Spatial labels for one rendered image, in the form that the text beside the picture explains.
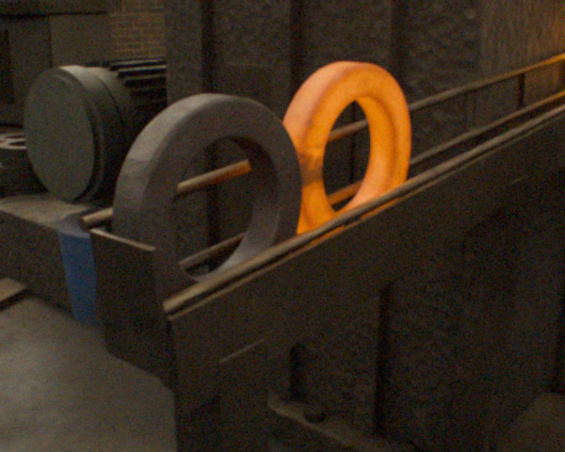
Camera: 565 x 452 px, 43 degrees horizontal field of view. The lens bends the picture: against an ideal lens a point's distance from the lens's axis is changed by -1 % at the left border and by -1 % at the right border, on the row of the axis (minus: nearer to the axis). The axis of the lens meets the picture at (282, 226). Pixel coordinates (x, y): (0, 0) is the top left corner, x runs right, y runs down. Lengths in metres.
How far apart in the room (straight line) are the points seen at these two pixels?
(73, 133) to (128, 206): 1.46
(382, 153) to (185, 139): 0.30
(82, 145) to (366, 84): 1.33
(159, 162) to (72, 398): 1.22
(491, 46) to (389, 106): 0.42
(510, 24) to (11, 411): 1.26
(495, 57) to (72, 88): 1.16
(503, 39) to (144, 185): 0.77
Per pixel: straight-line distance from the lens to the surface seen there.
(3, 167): 2.48
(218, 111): 0.56
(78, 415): 1.64
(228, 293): 0.57
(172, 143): 0.54
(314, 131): 0.66
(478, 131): 1.06
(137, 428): 1.57
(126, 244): 0.53
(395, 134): 0.77
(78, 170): 2.00
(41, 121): 2.12
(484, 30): 1.12
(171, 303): 0.54
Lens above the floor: 0.84
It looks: 17 degrees down
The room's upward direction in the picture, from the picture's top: straight up
